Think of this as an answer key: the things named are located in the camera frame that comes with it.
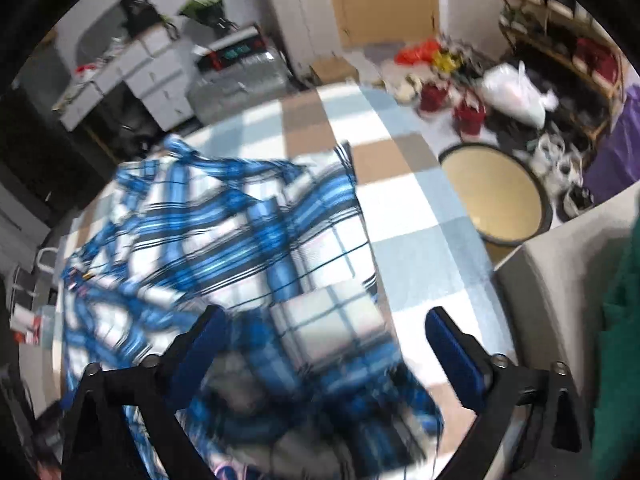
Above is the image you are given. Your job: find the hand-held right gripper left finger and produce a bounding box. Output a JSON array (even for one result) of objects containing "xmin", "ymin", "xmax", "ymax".
[{"xmin": 60, "ymin": 305, "xmax": 233, "ymax": 480}]

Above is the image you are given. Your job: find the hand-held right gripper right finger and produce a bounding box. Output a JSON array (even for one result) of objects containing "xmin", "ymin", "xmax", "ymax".
[{"xmin": 425, "ymin": 306, "xmax": 596, "ymax": 480}]

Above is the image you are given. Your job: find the blue plaid shirt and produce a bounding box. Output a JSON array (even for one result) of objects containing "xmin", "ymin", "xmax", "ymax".
[{"xmin": 59, "ymin": 135, "xmax": 445, "ymax": 480}]

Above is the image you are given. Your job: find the grey chair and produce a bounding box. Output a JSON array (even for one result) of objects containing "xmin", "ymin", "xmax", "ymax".
[{"xmin": 494, "ymin": 192, "xmax": 640, "ymax": 480}]

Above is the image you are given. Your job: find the checkered bed blanket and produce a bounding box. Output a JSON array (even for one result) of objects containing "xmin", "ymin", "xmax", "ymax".
[{"xmin": 50, "ymin": 82, "xmax": 518, "ymax": 480}]

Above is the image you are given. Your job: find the green cloth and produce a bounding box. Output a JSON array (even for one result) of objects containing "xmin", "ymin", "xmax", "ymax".
[{"xmin": 590, "ymin": 220, "xmax": 640, "ymax": 480}]

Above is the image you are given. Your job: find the red shoe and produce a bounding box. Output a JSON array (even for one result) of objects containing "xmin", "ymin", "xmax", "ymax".
[
  {"xmin": 454, "ymin": 95, "xmax": 486, "ymax": 136},
  {"xmin": 420, "ymin": 82, "xmax": 451, "ymax": 111}
]

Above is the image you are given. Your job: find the purple cloth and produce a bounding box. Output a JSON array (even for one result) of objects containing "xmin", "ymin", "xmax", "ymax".
[{"xmin": 585, "ymin": 85, "xmax": 640, "ymax": 203}]

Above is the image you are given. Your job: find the silver suitcase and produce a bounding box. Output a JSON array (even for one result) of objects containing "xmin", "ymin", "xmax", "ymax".
[{"xmin": 187, "ymin": 50, "xmax": 296, "ymax": 126}]

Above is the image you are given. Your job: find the white plastic bag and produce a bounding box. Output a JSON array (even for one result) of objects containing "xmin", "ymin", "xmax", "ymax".
[{"xmin": 480, "ymin": 61, "xmax": 558, "ymax": 128}]

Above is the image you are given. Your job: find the white drawer desk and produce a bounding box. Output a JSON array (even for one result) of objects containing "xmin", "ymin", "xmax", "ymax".
[{"xmin": 52, "ymin": 25, "xmax": 196, "ymax": 131}]

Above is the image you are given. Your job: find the yellow shoe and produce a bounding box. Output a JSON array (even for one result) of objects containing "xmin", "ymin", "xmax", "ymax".
[{"xmin": 432, "ymin": 50, "xmax": 462, "ymax": 74}]

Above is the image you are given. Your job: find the black box with red trim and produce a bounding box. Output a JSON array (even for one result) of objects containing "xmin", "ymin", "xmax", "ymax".
[{"xmin": 197, "ymin": 27, "xmax": 271, "ymax": 73}]

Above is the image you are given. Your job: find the orange plastic bag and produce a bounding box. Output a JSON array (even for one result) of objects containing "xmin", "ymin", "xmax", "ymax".
[{"xmin": 395, "ymin": 40, "xmax": 443, "ymax": 66}]

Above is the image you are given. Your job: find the small cardboard box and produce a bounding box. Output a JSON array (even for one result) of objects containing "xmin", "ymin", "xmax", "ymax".
[{"xmin": 310, "ymin": 57, "xmax": 361, "ymax": 86}]

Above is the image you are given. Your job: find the oval mirror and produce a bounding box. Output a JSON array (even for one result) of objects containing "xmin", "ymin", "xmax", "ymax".
[{"xmin": 75, "ymin": 10, "xmax": 132, "ymax": 63}]

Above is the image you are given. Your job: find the green bag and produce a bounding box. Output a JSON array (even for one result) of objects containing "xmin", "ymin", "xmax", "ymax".
[{"xmin": 179, "ymin": 0, "xmax": 224, "ymax": 22}]

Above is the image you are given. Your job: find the black bag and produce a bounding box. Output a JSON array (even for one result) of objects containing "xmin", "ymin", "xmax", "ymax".
[{"xmin": 120, "ymin": 0, "xmax": 162, "ymax": 36}]

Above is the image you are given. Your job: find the white wardrobe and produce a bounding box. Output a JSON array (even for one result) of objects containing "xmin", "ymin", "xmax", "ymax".
[{"xmin": 260, "ymin": 0, "xmax": 346, "ymax": 81}]

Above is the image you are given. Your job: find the wooden door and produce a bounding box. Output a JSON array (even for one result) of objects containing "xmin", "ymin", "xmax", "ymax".
[{"xmin": 320, "ymin": 0, "xmax": 441, "ymax": 46}]

